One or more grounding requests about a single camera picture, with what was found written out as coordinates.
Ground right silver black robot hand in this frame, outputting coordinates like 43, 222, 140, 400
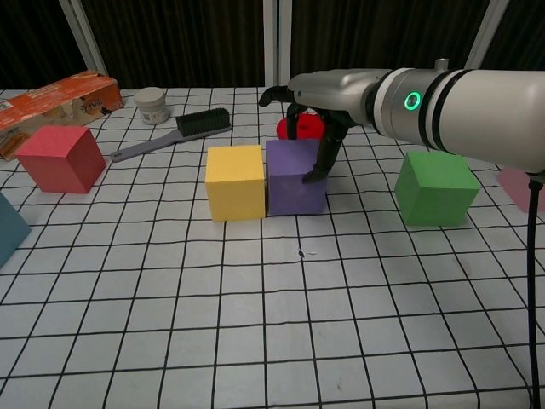
258, 68, 393, 184

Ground purple foam cube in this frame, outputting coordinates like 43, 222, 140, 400
265, 138, 329, 216

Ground green foam cube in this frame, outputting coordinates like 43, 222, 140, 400
393, 151, 481, 227

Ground yellow foam cube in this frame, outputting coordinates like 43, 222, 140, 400
204, 144, 266, 222

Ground red foam cube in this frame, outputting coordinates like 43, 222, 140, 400
15, 125, 107, 195

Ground blue foam cube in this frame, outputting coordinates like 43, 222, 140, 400
0, 191, 32, 272

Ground pink foam cube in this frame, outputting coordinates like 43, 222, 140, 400
497, 166, 531, 212

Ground red plastic disc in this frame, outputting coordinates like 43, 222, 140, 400
276, 111, 327, 141

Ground grey brush black bristles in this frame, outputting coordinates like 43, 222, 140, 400
110, 107, 233, 164

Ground small white jar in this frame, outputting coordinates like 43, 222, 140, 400
134, 87, 169, 126

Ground checkered light blue tablecloth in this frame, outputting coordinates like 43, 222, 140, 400
0, 86, 545, 409

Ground orange cardboard box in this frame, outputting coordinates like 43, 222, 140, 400
0, 70, 123, 162

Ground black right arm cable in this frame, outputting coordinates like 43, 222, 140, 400
526, 170, 545, 409

